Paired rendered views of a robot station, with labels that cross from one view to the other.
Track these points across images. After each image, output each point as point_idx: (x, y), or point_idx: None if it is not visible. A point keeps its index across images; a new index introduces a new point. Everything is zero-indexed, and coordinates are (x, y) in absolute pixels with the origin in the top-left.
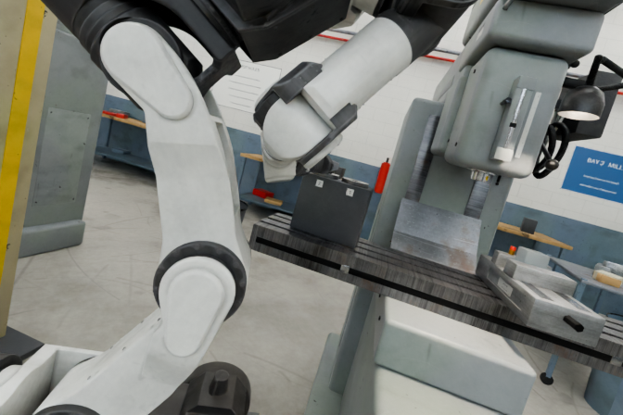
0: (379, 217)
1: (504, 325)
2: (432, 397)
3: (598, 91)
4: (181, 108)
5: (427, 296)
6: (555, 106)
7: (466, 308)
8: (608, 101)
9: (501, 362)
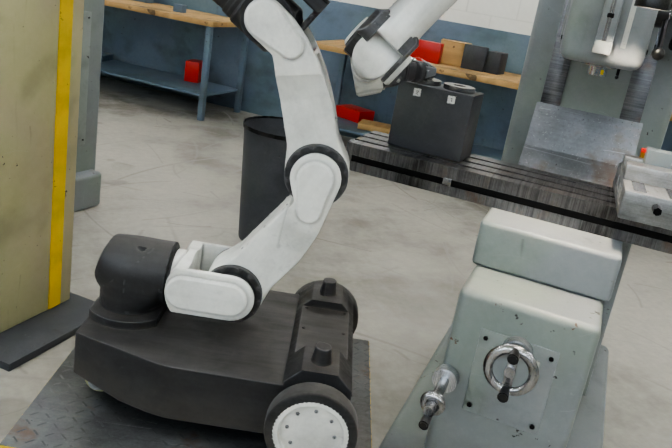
0: (509, 129)
1: (613, 226)
2: (523, 284)
3: None
4: (297, 52)
5: (533, 204)
6: None
7: (574, 213)
8: None
9: (588, 250)
